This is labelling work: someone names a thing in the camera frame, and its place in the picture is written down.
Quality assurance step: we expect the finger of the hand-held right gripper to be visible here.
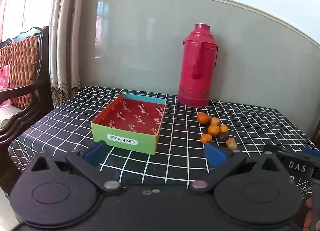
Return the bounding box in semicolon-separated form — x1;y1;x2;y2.
264;143;320;165

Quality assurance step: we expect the red thermos flask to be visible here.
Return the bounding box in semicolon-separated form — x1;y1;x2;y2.
177;23;220;108

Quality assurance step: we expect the orange woven cushion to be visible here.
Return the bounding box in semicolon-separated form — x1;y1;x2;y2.
0;35;40;110

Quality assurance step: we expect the dark wooden chair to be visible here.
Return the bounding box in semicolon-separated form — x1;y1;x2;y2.
0;25;54;196

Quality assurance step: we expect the green and red cardboard box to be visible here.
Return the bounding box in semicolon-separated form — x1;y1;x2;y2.
91;93;167;156

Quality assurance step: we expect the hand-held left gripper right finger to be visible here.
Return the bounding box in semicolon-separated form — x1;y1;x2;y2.
189;142;288;194

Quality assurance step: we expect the person's right hand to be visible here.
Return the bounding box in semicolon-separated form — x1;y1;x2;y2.
305;197;316;222

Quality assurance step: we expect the dark purple fruit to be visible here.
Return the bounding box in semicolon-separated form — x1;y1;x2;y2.
216;132;230;143

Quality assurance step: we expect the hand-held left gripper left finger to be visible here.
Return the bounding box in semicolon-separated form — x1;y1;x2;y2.
25;140;123;195

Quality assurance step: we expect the beige lace curtain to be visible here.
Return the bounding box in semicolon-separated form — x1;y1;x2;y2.
49;0;87;109

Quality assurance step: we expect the pink plastic bag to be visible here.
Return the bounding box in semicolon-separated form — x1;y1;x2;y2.
0;64;12;109

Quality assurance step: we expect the black checked tablecloth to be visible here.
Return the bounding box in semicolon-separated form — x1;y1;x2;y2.
9;86;316;198

